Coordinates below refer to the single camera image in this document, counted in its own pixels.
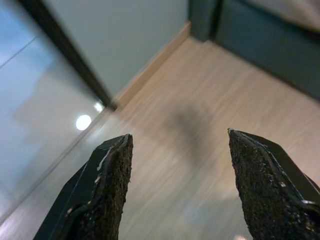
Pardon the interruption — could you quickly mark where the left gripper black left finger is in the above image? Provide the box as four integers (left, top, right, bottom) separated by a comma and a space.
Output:
33, 133, 134, 240

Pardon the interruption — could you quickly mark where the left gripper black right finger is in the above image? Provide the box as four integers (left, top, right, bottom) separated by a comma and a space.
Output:
227, 128, 320, 240

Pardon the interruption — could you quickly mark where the light wooden baseboard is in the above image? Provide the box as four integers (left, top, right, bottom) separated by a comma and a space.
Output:
113, 21, 192, 108

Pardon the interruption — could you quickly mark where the bed with beige sheet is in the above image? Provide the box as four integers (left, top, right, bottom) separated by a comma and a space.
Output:
237, 0, 320, 38

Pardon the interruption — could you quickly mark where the black door frame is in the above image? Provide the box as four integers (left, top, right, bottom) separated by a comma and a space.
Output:
17, 0, 118, 112

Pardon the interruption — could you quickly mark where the dark teal bed frame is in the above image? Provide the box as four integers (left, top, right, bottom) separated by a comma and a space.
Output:
188, 0, 320, 101

